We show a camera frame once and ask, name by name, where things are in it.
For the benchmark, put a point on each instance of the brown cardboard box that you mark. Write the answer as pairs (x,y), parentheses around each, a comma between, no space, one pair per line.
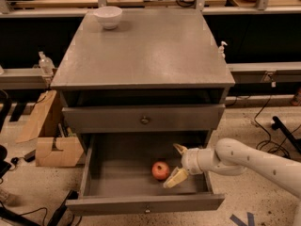
(61,152)

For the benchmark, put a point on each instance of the black stand leg right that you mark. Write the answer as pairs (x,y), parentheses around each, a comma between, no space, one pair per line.
(278,124)

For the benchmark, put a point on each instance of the white ceramic bowl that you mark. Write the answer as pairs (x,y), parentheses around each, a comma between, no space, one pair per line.
(108,17)

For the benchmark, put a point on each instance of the black power strip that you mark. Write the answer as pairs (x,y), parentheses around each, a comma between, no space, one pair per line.
(60,211)

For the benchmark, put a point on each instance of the open grey middle drawer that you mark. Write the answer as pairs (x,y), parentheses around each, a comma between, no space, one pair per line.
(117,176)

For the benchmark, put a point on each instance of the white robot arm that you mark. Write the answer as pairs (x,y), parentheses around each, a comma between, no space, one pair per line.
(231,157)

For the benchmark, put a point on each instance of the small white pump bottle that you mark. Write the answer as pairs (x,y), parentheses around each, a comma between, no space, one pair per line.
(221,48)

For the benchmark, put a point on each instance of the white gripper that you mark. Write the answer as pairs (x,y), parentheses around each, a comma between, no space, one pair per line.
(189,160)

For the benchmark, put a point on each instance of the grey wooden drawer cabinet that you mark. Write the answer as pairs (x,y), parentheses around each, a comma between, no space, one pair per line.
(156,56)

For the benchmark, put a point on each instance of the clear pump bottle left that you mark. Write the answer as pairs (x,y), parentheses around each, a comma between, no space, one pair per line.
(46,64)

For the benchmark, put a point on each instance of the red apple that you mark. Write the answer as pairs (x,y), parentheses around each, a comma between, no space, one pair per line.
(160,170)

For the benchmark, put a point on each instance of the closed grey top drawer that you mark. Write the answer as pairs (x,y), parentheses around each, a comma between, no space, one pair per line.
(156,118)

